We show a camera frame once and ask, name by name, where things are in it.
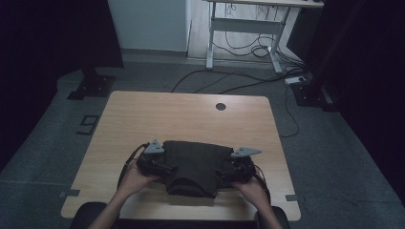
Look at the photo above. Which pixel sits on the black stand base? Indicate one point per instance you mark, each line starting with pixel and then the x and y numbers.
pixel 94 86
pixel 310 95

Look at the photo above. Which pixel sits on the dark curtain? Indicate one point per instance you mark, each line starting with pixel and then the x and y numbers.
pixel 366 79
pixel 47 63

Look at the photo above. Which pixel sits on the white power strip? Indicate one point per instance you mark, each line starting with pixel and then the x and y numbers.
pixel 295 80

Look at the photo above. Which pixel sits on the person's right hand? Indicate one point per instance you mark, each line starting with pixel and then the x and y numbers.
pixel 254 192

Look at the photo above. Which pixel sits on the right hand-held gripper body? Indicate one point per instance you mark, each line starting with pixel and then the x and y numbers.
pixel 244 168

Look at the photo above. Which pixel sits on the dark pleated skirt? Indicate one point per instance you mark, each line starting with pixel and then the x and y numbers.
pixel 194 165

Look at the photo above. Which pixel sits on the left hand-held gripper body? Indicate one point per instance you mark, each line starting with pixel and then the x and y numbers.
pixel 151 163

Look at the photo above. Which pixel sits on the round black table grommet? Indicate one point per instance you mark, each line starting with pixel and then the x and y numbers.
pixel 220 106

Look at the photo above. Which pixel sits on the white metal desk frame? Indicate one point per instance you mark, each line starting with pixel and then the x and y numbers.
pixel 245 25

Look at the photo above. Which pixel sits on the person's left hand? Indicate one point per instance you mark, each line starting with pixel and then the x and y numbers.
pixel 132 181

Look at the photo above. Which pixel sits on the grey tape piece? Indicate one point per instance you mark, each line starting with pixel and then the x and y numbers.
pixel 70 192
pixel 291 197

